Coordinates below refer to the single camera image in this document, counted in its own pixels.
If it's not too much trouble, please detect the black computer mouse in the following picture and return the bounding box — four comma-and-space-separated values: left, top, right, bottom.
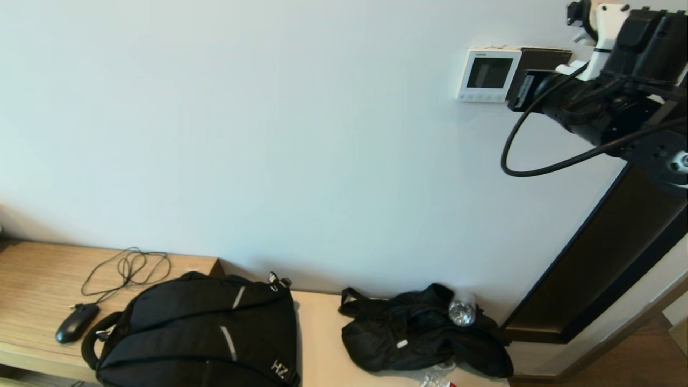
55, 303, 101, 345

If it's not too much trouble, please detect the crumpled black fabric bag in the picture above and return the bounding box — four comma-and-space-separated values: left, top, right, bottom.
338, 283, 514, 378

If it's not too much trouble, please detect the clear plastic water bottle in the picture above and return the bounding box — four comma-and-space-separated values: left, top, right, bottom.
448, 293, 478, 327

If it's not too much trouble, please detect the white wall thermostat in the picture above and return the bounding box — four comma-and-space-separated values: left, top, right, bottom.
455, 48, 522, 104

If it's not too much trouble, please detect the black backpack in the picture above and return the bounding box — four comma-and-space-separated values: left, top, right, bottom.
81, 271, 302, 387

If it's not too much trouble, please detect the dark brown door frame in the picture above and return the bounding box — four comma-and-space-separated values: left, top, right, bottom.
500, 161, 688, 345

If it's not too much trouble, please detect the crumpled clear plastic wrapper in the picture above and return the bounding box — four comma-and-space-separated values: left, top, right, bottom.
418, 365, 459, 387

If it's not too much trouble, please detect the thin black mouse cable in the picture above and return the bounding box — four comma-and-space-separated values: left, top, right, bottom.
81, 247, 173, 310

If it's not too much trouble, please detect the wooden desk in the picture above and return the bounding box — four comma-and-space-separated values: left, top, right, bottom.
0, 239, 224, 384

